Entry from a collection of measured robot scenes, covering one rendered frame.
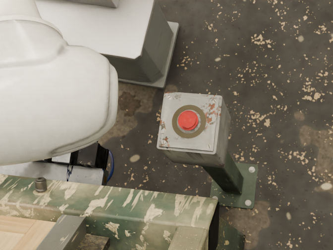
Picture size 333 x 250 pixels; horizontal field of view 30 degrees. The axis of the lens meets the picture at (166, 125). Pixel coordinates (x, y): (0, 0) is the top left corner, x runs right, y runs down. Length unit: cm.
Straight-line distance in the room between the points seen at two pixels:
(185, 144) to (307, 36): 112
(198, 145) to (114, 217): 22
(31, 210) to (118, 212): 18
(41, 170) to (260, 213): 88
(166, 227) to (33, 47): 71
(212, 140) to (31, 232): 40
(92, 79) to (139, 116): 166
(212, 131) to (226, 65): 103
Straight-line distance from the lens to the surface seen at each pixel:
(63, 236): 122
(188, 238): 117
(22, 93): 56
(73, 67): 57
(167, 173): 217
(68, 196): 133
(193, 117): 121
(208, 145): 121
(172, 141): 122
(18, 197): 135
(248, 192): 211
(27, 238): 126
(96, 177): 145
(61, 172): 148
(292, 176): 212
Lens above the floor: 210
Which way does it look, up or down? 73 degrees down
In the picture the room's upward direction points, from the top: 41 degrees counter-clockwise
